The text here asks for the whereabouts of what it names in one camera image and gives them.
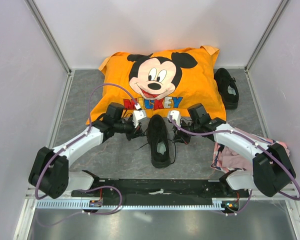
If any grey slotted cable duct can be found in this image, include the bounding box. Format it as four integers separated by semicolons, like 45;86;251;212
35;199;233;211

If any orange Mickey Mouse pillow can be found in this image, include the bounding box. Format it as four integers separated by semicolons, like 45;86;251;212
90;46;226;121

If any black sneaker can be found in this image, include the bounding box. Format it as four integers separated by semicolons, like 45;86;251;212
214;68;239;110
138;114;176;169

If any right aluminium frame post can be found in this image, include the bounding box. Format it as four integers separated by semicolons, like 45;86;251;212
244;0;291;73

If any aluminium frame post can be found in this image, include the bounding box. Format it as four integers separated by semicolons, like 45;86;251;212
25;0;72;75
244;0;291;73

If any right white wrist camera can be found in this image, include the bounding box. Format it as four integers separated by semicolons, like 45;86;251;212
167;110;181;127

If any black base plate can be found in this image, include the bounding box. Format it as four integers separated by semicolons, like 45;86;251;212
71;177;250;206

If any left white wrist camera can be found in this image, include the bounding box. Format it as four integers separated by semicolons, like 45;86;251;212
132;103;147;128

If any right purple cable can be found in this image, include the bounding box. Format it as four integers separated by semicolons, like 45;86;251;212
167;116;300;201

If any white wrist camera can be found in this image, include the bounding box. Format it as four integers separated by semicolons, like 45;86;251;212
132;103;147;128
167;110;181;127

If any left aluminium frame post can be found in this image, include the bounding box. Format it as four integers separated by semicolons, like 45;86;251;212
25;0;72;75

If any white tape scrap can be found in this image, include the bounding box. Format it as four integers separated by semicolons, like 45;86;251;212
148;188;172;196

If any purple cable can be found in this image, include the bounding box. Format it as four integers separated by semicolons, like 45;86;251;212
34;82;142;227
167;116;300;201

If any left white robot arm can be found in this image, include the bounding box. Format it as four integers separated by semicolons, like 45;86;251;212
28;102;147;200

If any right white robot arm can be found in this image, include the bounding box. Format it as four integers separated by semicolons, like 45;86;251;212
167;103;297;197

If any pink crumpled cloth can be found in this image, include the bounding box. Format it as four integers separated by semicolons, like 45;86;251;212
210;128;290;173

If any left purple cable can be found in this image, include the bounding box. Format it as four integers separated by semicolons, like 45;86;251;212
34;82;142;227

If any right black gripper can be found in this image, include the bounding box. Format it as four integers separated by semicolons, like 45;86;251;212
172;118;200;145

